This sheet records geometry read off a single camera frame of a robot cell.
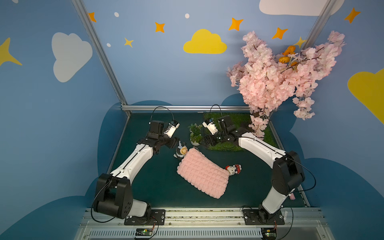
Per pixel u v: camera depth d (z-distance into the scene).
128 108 1.16
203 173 0.84
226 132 0.69
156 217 0.75
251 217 0.73
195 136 1.01
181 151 0.88
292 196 0.80
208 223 0.73
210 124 0.78
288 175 0.47
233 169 0.88
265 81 0.73
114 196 0.42
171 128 0.76
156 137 0.66
